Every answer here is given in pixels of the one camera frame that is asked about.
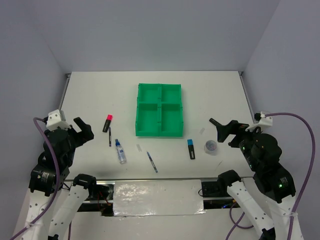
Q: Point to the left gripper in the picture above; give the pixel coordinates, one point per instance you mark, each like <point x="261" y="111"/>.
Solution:
<point x="86" y="134"/>

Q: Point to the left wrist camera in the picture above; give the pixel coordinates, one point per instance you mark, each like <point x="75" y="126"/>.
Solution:
<point x="56" y="120"/>

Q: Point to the table left edge rail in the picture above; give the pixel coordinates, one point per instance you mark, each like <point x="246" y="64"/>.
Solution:
<point x="68" y="76"/>

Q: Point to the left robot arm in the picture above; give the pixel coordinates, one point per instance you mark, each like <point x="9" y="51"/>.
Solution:
<point x="47" y="179"/>

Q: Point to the silver tape panel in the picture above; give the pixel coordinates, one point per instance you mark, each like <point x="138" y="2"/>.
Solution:
<point x="157" y="198"/>

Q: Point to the blue pen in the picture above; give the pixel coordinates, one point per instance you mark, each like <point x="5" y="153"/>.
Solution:
<point x="152" y="162"/>

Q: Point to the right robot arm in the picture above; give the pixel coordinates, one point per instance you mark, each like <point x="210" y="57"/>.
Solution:
<point x="277" y="186"/>

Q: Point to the purple pen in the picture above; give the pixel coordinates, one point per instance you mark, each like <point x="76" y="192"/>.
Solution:
<point x="109" y="137"/>

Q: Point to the table right edge rail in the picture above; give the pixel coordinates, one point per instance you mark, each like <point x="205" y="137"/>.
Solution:
<point x="240" y="73"/>

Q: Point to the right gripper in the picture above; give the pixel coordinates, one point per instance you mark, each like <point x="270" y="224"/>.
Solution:
<point x="223" y="130"/>

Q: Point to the green four-compartment tray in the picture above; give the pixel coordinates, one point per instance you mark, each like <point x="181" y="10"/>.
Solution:
<point x="159" y="111"/>

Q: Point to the table edge rail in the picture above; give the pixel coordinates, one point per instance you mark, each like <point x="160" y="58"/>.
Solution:
<point x="240" y="73"/>
<point x="68" y="76"/>

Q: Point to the clear spray bottle blue cap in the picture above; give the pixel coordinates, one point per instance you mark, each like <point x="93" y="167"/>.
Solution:
<point x="120" y="152"/>

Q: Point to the blue-capped black highlighter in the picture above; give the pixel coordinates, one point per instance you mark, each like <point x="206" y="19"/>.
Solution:
<point x="191" y="149"/>

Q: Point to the clear round container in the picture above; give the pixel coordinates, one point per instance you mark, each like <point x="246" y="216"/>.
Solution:
<point x="211" y="147"/>

